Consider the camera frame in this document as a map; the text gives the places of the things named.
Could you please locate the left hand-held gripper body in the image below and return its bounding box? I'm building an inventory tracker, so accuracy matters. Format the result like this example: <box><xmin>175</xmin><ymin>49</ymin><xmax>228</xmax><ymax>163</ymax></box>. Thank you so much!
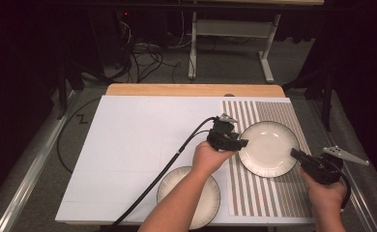
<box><xmin>206</xmin><ymin>112</ymin><xmax>243</xmax><ymax>153</ymax></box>

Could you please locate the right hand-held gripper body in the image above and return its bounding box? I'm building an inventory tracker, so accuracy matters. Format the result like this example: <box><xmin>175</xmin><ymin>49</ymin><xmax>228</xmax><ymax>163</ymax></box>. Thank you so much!
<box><xmin>301</xmin><ymin>145</ymin><xmax>370</xmax><ymax>186</ymax></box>

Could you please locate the white plate dark rim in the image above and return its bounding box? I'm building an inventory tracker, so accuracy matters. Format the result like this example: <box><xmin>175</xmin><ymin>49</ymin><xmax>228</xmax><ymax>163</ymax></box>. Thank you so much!
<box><xmin>156</xmin><ymin>165</ymin><xmax>222</xmax><ymax>230</ymax></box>
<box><xmin>238</xmin><ymin>120</ymin><xmax>301</xmax><ymax>179</ymax></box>

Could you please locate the person's right hand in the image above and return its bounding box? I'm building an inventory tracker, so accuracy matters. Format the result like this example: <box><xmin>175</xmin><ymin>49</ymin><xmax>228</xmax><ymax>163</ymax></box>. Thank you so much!
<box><xmin>299</xmin><ymin>165</ymin><xmax>349</xmax><ymax>211</ymax></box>

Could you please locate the person's left hand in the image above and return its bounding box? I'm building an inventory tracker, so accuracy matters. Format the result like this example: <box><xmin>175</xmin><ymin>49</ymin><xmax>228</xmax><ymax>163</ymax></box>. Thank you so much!
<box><xmin>190</xmin><ymin>140</ymin><xmax>239</xmax><ymax>177</ymax></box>

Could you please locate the striped woven placemat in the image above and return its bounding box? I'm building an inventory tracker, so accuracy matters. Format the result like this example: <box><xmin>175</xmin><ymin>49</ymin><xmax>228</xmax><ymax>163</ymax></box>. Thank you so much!
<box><xmin>221</xmin><ymin>100</ymin><xmax>314</xmax><ymax>218</ymax></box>

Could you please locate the wooden table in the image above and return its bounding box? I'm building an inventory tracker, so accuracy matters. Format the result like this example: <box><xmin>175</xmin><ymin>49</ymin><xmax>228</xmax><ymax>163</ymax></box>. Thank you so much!
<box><xmin>104</xmin><ymin>82</ymin><xmax>287</xmax><ymax>99</ymax></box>

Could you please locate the black tripod stand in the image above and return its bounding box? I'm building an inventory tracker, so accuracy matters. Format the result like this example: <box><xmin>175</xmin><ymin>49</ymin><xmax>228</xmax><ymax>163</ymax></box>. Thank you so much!
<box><xmin>282</xmin><ymin>69</ymin><xmax>335</xmax><ymax>132</ymax></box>
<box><xmin>55</xmin><ymin>57</ymin><xmax>113</xmax><ymax>121</ymax></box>

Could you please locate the white board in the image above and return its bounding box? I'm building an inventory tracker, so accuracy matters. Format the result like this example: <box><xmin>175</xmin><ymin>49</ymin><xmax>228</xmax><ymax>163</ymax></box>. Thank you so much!
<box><xmin>54</xmin><ymin>95</ymin><xmax>316</xmax><ymax>225</ymax></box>

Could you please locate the black device red light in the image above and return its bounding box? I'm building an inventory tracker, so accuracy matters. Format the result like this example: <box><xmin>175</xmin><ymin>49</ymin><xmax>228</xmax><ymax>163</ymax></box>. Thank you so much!
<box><xmin>113</xmin><ymin>8</ymin><xmax>136</xmax><ymax>23</ymax></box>

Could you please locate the aluminium rail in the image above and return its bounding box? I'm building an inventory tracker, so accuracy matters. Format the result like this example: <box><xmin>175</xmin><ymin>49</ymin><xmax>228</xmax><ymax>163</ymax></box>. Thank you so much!
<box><xmin>306</xmin><ymin>98</ymin><xmax>377</xmax><ymax>232</ymax></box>
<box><xmin>0</xmin><ymin>90</ymin><xmax>81</xmax><ymax>232</ymax></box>

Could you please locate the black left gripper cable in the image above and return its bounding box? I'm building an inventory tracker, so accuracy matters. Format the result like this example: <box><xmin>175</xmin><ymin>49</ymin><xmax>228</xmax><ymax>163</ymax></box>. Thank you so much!
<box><xmin>99</xmin><ymin>116</ymin><xmax>217</xmax><ymax>232</ymax></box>

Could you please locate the bundle of black cables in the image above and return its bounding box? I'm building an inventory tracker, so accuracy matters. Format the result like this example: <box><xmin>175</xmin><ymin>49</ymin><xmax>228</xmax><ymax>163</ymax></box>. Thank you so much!
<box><xmin>112</xmin><ymin>42</ymin><xmax>183</xmax><ymax>85</ymax></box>

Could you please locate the metal desk frame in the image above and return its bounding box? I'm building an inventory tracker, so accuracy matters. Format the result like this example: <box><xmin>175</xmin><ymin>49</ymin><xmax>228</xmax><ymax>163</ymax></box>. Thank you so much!
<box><xmin>183</xmin><ymin>0</ymin><xmax>326</xmax><ymax>84</ymax></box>

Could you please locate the white cable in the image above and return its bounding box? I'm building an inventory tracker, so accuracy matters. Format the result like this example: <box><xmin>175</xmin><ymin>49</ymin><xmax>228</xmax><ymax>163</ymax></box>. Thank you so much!
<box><xmin>171</xmin><ymin>11</ymin><xmax>190</xmax><ymax>49</ymax></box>

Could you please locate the black floor cable loop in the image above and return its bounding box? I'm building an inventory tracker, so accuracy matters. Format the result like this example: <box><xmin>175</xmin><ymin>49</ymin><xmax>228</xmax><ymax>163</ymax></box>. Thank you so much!
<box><xmin>56</xmin><ymin>96</ymin><xmax>102</xmax><ymax>174</ymax></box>

